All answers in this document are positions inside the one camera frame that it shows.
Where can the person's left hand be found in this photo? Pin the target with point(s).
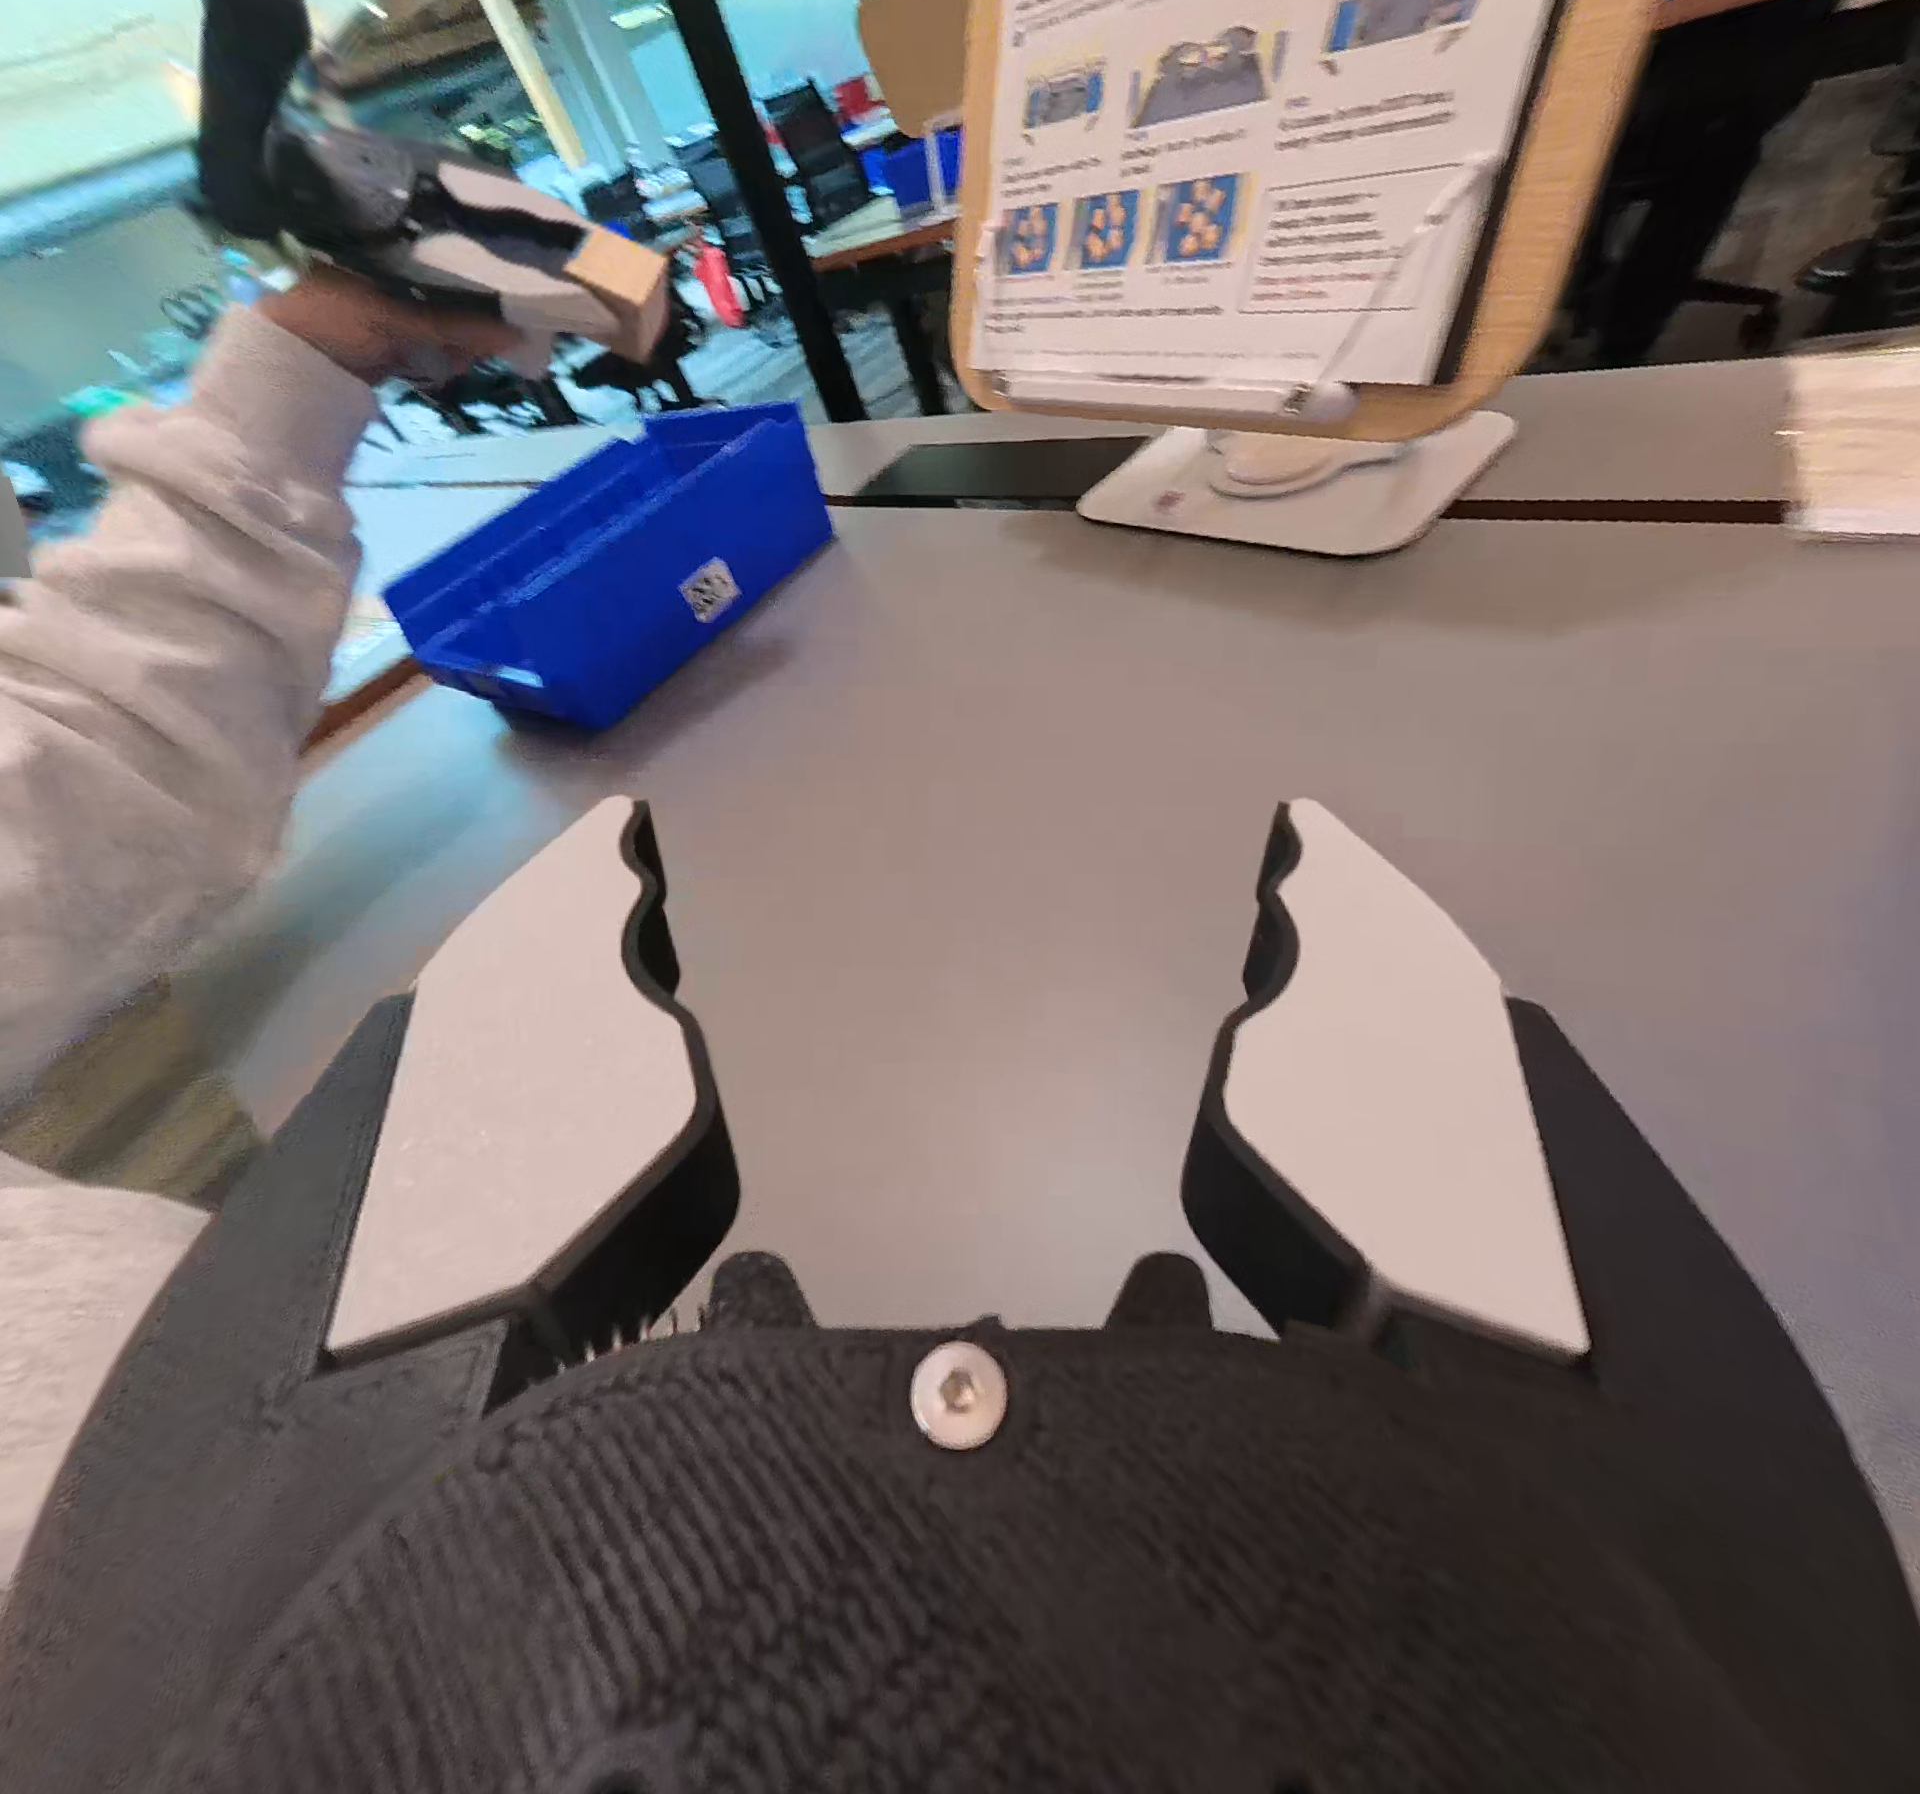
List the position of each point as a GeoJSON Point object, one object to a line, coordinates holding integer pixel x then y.
{"type": "Point", "coordinates": [353, 333]}

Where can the black flat pad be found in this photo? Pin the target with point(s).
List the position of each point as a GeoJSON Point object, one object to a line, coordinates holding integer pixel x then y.
{"type": "Point", "coordinates": [989, 470]}

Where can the person's left forearm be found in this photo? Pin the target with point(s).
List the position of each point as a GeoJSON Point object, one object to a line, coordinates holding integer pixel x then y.
{"type": "Point", "coordinates": [178, 653]}

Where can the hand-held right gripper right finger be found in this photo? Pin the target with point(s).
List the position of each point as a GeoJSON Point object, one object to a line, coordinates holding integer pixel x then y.
{"type": "Point", "coordinates": [1395, 1105]}

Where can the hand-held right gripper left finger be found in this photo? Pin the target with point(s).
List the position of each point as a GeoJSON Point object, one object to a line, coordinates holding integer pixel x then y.
{"type": "Point", "coordinates": [526, 1105]}

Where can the wooden cube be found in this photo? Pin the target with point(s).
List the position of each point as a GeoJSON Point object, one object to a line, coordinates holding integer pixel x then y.
{"type": "Point", "coordinates": [623, 290]}

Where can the printed instruction sheet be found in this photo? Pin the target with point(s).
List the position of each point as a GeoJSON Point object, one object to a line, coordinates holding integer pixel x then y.
{"type": "Point", "coordinates": [1273, 100]}

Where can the cardboard box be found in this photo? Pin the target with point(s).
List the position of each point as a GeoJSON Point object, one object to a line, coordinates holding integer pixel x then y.
{"type": "Point", "coordinates": [915, 39]}

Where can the blue plastic bin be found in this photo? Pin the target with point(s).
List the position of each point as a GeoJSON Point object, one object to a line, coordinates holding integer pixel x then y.
{"type": "Point", "coordinates": [629, 579]}

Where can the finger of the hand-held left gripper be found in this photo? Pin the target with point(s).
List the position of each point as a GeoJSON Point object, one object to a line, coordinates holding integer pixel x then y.
{"type": "Point", "coordinates": [511, 290]}
{"type": "Point", "coordinates": [511, 208]}

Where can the person's white sweatshirt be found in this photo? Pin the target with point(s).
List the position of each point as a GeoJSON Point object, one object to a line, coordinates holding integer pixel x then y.
{"type": "Point", "coordinates": [67, 1315]}

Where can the black pole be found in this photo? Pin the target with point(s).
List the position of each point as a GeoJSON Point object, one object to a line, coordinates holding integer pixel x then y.
{"type": "Point", "coordinates": [720, 69]}

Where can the small blue bin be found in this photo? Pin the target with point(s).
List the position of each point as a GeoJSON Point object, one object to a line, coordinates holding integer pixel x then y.
{"type": "Point", "coordinates": [903, 170]}

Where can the black office chair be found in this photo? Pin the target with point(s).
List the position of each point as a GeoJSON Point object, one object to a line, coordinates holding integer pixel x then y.
{"type": "Point", "coordinates": [817, 144]}
{"type": "Point", "coordinates": [1723, 173]}

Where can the red bag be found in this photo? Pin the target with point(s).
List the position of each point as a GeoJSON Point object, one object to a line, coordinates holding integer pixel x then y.
{"type": "Point", "coordinates": [720, 282]}

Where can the wooden document stand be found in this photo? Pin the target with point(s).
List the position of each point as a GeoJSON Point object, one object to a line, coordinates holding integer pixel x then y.
{"type": "Point", "coordinates": [1350, 495]}

